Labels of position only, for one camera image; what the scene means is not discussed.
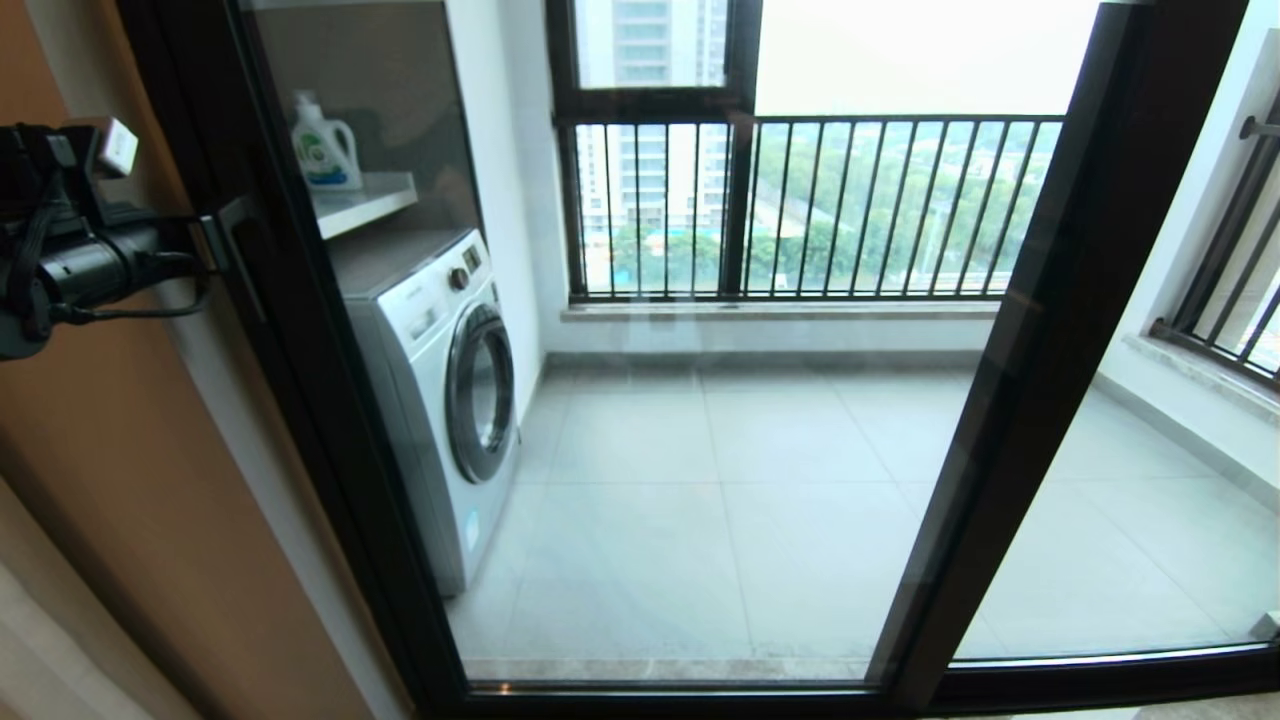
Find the black framed sliding glass door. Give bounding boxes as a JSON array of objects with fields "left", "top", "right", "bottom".
[
  {"left": 115, "top": 0, "right": 1280, "bottom": 720},
  {"left": 150, "top": 0, "right": 1251, "bottom": 719}
]

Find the white detergent bottle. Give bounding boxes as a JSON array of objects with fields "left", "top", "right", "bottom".
[{"left": 292, "top": 92, "right": 363, "bottom": 191}]

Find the white front-load washing machine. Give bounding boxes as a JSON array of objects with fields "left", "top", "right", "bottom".
[{"left": 330, "top": 228, "right": 521, "bottom": 597}]

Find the long grey stone window sill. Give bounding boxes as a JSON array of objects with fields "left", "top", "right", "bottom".
[{"left": 560, "top": 298, "right": 996, "bottom": 325}]

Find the long black balcony railing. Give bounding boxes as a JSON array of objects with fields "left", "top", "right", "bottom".
[{"left": 555, "top": 112, "right": 1063, "bottom": 301}]

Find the black framed fixed glass panel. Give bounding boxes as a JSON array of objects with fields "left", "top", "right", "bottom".
[{"left": 950, "top": 0, "right": 1280, "bottom": 713}]

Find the short grey stone window sill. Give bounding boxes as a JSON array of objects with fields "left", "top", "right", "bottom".
[{"left": 1120, "top": 330, "right": 1280, "bottom": 414}]

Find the short black window railing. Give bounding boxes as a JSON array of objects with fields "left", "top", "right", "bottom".
[{"left": 1148, "top": 90, "right": 1280, "bottom": 391}]

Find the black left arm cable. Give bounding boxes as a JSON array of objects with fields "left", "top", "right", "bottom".
[{"left": 10, "top": 170, "right": 213, "bottom": 323}]

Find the white wall shelf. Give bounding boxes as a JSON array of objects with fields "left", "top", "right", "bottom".
[{"left": 314, "top": 172, "right": 419, "bottom": 241}]

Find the black window frame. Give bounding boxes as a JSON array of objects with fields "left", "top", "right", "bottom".
[{"left": 547, "top": 0, "right": 763, "bottom": 299}]

